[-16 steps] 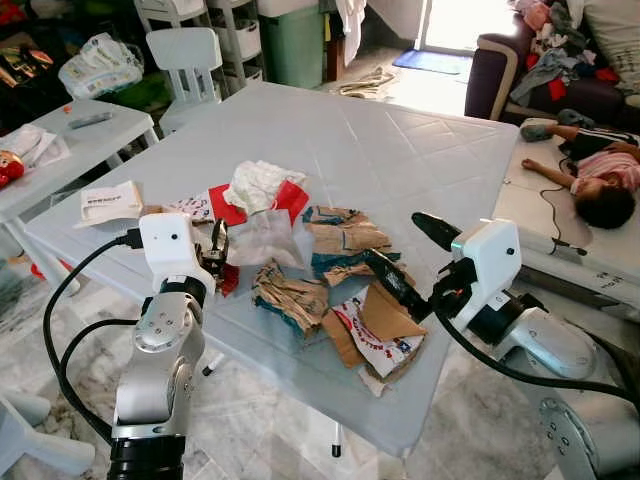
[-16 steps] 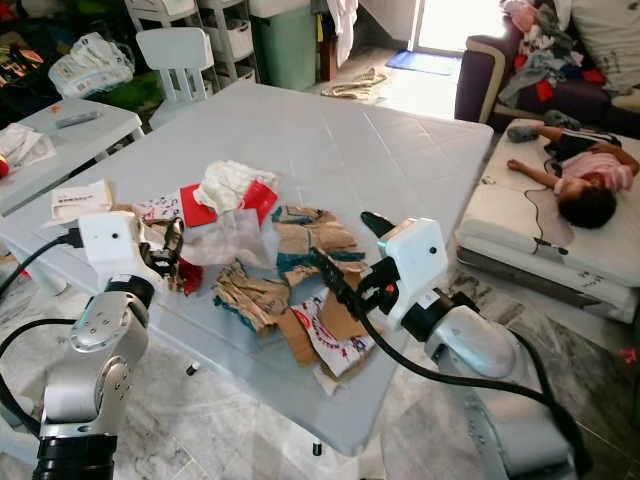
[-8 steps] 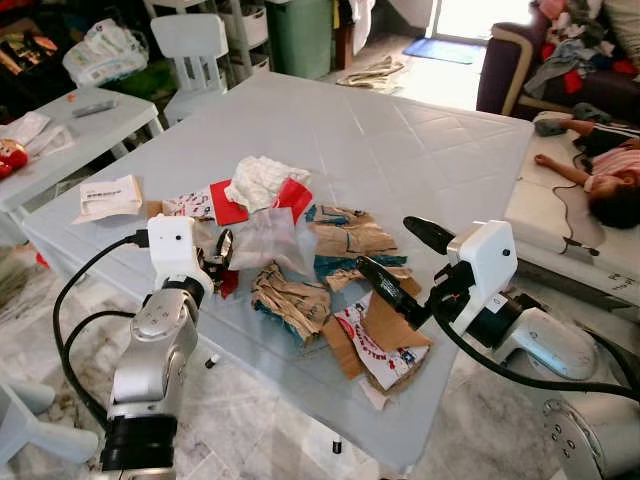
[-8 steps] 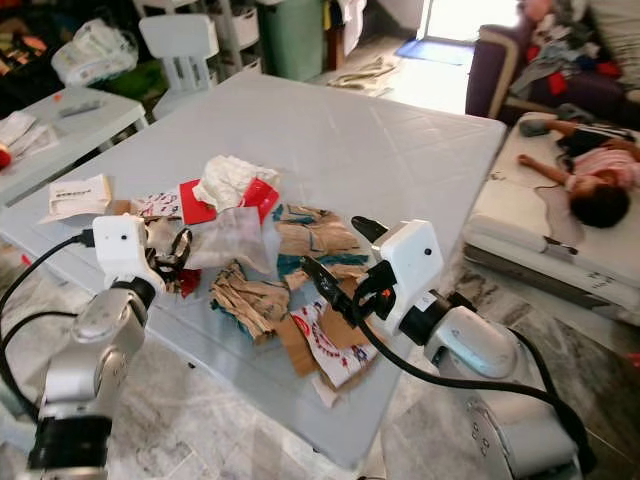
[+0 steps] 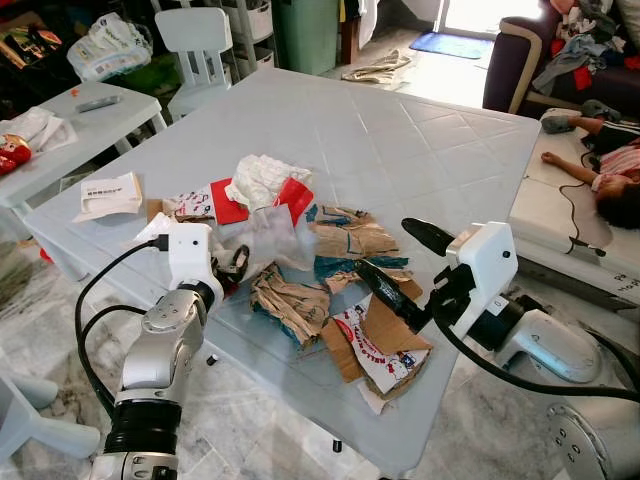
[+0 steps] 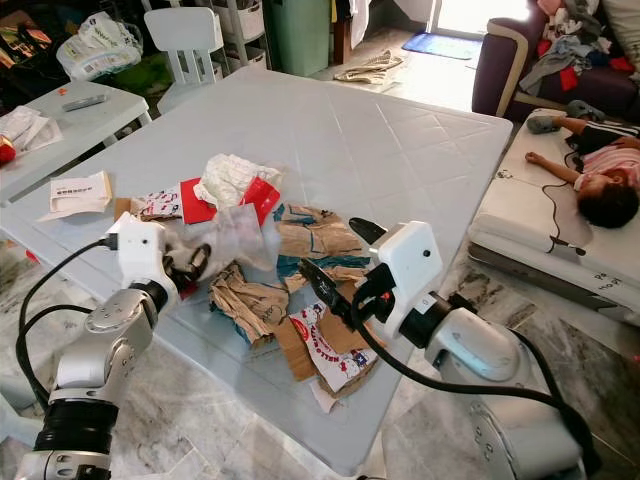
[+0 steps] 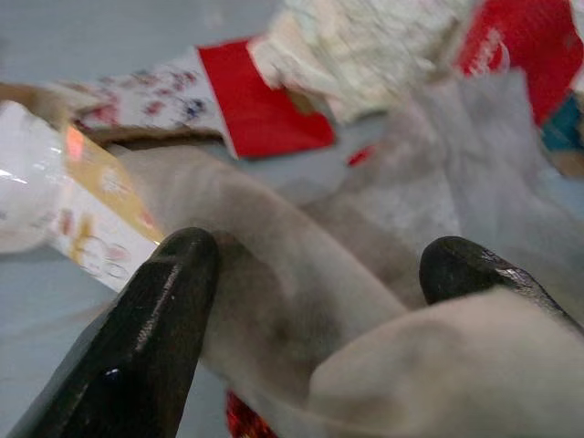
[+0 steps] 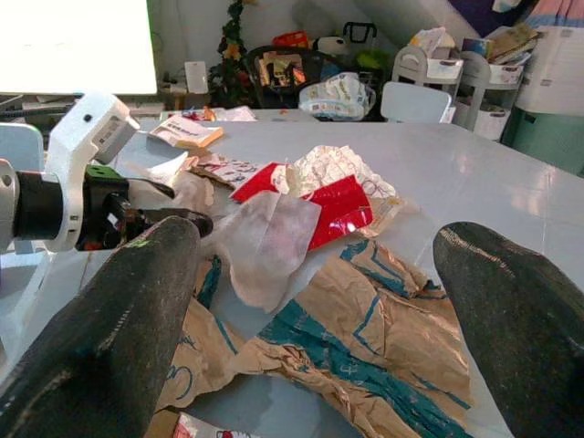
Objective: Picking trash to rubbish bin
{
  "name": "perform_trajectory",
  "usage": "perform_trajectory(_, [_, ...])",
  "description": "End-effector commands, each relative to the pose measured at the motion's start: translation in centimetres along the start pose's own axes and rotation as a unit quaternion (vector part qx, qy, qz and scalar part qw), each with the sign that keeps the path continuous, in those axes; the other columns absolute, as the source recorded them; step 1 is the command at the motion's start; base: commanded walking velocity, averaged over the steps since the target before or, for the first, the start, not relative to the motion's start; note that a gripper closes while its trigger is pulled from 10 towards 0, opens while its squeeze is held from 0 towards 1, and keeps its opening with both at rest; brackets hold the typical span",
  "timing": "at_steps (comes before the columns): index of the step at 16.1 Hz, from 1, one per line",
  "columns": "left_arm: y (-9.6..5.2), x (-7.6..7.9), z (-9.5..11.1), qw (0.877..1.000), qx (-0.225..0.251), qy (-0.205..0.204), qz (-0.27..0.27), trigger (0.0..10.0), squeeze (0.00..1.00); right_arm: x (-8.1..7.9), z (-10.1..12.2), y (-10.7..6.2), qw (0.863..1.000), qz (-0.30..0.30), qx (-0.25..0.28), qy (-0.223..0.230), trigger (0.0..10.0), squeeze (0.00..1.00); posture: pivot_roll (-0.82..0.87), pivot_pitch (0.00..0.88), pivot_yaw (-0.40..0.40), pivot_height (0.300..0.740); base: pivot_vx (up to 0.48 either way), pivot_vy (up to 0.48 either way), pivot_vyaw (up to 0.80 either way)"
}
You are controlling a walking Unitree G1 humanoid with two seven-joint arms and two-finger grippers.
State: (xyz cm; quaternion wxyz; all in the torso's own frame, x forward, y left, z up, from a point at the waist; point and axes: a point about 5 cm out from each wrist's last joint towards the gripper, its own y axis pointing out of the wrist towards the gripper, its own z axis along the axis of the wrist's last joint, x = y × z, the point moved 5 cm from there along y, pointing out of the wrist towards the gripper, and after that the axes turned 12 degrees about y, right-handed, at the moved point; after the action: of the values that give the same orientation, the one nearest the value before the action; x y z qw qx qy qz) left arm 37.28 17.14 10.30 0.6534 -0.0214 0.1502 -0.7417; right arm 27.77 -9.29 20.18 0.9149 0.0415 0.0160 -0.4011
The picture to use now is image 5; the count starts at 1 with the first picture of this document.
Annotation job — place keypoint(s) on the white storage shelf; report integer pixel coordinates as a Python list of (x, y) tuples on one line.
[(255, 20)]

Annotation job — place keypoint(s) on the red paper packet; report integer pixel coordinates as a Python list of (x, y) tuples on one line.
[(228, 205), (295, 195)]

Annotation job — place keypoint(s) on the grey remote control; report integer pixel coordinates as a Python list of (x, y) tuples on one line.
[(98, 103)]

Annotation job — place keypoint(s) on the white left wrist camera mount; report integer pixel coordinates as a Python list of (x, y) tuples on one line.
[(190, 255)]

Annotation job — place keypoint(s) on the lying child in striped shirt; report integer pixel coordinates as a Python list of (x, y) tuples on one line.
[(620, 160)]

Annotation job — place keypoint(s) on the tall green bin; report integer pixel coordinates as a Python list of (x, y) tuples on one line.
[(305, 35)]

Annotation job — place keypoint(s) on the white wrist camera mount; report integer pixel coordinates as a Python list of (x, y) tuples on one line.
[(190, 255), (490, 260)]

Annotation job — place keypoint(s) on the white crumpled paper sheet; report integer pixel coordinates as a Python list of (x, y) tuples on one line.
[(40, 128)]

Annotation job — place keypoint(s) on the beige floor cloth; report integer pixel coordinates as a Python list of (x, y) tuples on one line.
[(378, 68)]

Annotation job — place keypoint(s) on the large light grey table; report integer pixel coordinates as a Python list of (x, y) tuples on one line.
[(400, 150)]

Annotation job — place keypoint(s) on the light blue plastic stool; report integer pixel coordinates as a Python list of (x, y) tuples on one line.
[(40, 425)]

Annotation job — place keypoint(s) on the red plush toy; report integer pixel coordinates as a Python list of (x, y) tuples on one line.
[(12, 155)]

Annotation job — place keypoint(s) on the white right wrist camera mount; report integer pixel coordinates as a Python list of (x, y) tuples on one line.
[(490, 260)]

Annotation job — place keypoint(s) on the white plastic child chair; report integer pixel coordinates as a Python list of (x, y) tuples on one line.
[(195, 30)]

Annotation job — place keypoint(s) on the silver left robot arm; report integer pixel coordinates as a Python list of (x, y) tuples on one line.
[(160, 350)]

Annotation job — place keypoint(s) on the torn brown and teal cardboard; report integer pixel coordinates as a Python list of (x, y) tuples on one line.
[(355, 240)]

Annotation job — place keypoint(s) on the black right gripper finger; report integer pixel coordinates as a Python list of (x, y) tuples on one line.
[(392, 297), (428, 237)]

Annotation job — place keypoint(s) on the dark purple sofa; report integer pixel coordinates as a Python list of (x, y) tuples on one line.
[(505, 60)]

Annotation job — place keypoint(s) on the white crumpled tissue wad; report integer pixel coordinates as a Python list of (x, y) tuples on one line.
[(260, 178)]

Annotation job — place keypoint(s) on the blue door mat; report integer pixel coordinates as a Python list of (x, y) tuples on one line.
[(450, 45)]

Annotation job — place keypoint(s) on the cardboard with red white print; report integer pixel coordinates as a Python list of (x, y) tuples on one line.
[(385, 365)]

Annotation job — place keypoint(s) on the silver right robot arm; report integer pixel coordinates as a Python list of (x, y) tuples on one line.
[(550, 345)]

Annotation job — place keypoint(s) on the white printed paper envelope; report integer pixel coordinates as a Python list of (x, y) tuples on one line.
[(110, 195)]

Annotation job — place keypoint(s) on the crumpled brown cardboard piece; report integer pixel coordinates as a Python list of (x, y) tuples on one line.
[(290, 305)]

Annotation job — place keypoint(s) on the pile of clothes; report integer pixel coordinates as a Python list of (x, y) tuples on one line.
[(580, 50)]

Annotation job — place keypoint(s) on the small white plastic table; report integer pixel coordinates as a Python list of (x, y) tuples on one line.
[(60, 168)]

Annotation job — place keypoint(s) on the light grey floor mattress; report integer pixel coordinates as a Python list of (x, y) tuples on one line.
[(545, 200)]

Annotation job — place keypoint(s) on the small printed paper wrapper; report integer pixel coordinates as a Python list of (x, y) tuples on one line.
[(190, 205)]

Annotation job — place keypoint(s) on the clear plastic bag of packets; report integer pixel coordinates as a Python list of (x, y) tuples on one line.
[(110, 50)]

